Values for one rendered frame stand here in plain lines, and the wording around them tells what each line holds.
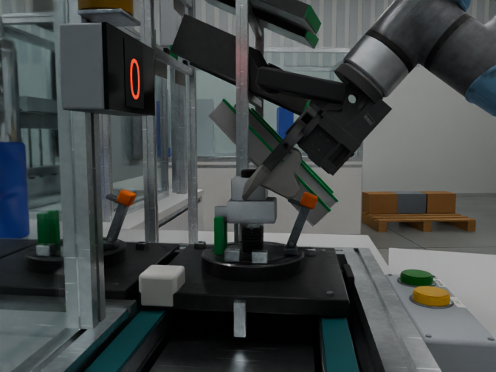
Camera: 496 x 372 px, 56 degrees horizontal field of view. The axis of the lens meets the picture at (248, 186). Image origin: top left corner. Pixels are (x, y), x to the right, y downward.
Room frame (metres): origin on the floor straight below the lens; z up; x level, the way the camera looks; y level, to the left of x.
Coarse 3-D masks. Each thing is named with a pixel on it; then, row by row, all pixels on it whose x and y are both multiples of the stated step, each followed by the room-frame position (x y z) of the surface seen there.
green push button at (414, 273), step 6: (408, 270) 0.60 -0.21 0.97; (414, 270) 0.60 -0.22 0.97; (420, 270) 0.60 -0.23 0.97; (402, 276) 0.58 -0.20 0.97; (408, 276) 0.57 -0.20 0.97; (414, 276) 0.57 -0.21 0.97; (420, 276) 0.57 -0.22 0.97; (426, 276) 0.57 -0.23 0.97; (432, 276) 0.58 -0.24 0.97; (408, 282) 0.57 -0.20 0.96; (414, 282) 0.57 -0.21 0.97; (420, 282) 0.56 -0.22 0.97; (426, 282) 0.57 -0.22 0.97; (432, 282) 0.57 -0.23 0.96
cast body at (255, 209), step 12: (240, 180) 0.60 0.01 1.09; (240, 192) 0.60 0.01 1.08; (264, 192) 0.60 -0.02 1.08; (228, 204) 0.61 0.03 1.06; (240, 204) 0.60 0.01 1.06; (252, 204) 0.60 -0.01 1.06; (264, 204) 0.60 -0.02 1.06; (276, 204) 0.63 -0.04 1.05; (228, 216) 0.61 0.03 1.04; (240, 216) 0.60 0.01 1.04; (252, 216) 0.60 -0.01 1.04; (264, 216) 0.60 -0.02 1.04; (276, 216) 0.63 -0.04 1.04
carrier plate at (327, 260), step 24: (168, 264) 0.63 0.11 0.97; (192, 264) 0.63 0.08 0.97; (312, 264) 0.63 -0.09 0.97; (336, 264) 0.63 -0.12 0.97; (192, 288) 0.53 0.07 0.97; (216, 288) 0.53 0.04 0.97; (240, 288) 0.53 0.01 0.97; (264, 288) 0.53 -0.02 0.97; (288, 288) 0.53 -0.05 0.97; (312, 288) 0.53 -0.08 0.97; (336, 288) 0.53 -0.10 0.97; (264, 312) 0.50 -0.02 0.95; (288, 312) 0.50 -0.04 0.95; (312, 312) 0.50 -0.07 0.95; (336, 312) 0.49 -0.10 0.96
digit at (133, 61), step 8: (128, 40) 0.43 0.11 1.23; (128, 48) 0.43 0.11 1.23; (136, 48) 0.45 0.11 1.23; (128, 56) 0.43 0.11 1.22; (136, 56) 0.45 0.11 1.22; (128, 64) 0.43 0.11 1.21; (136, 64) 0.45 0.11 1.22; (128, 72) 0.43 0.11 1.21; (136, 72) 0.45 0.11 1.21; (128, 80) 0.43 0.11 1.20; (136, 80) 0.45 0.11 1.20; (128, 88) 0.43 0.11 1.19; (136, 88) 0.45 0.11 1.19; (128, 96) 0.43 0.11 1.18; (136, 96) 0.45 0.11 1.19; (128, 104) 0.43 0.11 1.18; (136, 104) 0.45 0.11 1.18
